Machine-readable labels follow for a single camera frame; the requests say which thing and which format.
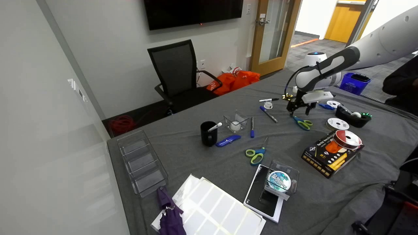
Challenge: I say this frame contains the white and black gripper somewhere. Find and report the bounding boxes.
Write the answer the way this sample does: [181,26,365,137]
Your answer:
[284,89,334,119]

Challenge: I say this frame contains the blue green handled scissors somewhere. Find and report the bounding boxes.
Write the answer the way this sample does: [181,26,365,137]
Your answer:
[244,138,269,167]
[291,113,313,132]

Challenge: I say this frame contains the black and white pen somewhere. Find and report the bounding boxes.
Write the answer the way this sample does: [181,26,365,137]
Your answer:
[258,96,284,104]

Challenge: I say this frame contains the black tape dispenser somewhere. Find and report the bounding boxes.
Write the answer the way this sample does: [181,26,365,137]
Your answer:
[334,104,372,129]

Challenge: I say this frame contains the black ribbon package box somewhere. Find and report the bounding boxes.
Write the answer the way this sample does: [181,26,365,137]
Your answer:
[300,129,365,179]

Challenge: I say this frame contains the orange and white ribbon spool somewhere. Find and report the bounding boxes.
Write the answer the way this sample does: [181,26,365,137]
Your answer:
[335,129,363,150]

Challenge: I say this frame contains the white round appliance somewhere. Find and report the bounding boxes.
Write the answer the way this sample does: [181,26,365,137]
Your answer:
[304,51,343,87]

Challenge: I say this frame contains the small clear plastic box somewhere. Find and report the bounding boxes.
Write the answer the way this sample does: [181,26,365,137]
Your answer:
[222,112,250,134]

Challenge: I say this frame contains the blue bin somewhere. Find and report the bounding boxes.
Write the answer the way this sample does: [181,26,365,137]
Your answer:
[338,72,372,96]

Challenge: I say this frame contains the clear plastic spool box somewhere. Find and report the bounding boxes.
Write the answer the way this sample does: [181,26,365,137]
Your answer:
[262,159,300,201]

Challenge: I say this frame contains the orange bag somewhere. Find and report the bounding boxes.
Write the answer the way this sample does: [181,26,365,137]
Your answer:
[205,69,262,96]

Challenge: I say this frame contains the teal ribbon spool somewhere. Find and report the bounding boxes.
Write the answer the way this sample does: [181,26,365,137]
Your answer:
[265,170,292,193]

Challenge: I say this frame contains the wooden door with glass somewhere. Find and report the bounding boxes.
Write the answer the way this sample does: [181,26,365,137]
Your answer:
[249,0,303,77]

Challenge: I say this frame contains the black card with white border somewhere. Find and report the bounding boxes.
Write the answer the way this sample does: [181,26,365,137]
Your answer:
[243,163,291,224]

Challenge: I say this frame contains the black cup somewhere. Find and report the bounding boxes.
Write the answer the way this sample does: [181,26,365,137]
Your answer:
[200,120,219,147]

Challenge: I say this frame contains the yellow wooden door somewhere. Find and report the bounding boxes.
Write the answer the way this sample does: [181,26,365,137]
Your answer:
[324,0,369,44]

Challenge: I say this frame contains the dark figure in black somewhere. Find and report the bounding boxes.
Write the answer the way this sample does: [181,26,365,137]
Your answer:
[381,56,418,116]

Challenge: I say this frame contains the gray tablecloth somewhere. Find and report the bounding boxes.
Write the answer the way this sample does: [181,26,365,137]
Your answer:
[105,69,418,235]

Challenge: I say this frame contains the white label sheets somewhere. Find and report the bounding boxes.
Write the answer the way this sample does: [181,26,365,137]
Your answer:
[150,174,266,235]

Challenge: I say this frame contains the black mesh office chair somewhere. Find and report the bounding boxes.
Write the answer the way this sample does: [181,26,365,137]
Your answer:
[146,39,223,115]

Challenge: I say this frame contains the clear plastic organizer tray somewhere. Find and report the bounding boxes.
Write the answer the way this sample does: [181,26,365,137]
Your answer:
[116,132,168,198]

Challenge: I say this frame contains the purple cloth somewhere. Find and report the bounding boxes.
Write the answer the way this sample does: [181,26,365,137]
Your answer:
[155,187,188,235]

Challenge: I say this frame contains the black equipment frame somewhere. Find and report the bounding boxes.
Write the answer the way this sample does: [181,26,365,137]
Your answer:
[351,147,418,235]

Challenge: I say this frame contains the black wall television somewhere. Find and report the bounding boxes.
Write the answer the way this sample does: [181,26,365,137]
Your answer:
[143,0,244,31]

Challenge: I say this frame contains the red coiled cable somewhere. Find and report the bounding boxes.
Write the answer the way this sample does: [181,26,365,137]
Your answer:
[108,115,138,137]

